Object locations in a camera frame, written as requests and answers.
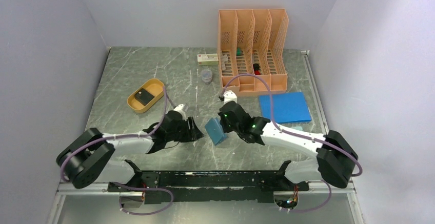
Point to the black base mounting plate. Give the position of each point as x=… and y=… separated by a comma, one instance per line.
x=157, y=187

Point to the white small carton box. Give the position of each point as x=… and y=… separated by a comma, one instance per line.
x=207, y=59

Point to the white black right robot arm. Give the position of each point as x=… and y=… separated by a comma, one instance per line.
x=330, y=156

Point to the green item in organizer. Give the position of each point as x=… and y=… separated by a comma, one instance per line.
x=239, y=51

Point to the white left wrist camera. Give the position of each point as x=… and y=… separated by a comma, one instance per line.
x=181, y=108

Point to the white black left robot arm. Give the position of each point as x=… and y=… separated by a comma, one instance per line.
x=90, y=158

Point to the orange plastic file organizer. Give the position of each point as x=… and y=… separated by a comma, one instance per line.
x=261, y=33

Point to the red black item in organizer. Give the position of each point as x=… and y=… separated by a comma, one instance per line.
x=257, y=69

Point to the black small box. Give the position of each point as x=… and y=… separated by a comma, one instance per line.
x=143, y=96

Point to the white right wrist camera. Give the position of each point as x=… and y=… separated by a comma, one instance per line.
x=228, y=96

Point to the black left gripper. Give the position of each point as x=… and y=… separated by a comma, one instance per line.
x=192, y=134

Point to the clear plastic clip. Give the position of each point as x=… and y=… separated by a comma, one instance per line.
x=224, y=60

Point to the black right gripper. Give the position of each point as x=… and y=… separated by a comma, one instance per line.
x=224, y=127

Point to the blue leather card holder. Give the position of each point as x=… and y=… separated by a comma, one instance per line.
x=215, y=131

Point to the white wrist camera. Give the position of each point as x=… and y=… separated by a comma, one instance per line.
x=181, y=108
x=228, y=96

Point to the clear small jar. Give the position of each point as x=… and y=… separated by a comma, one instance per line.
x=206, y=76

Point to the yellow oval tray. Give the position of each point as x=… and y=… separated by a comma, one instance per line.
x=153, y=86

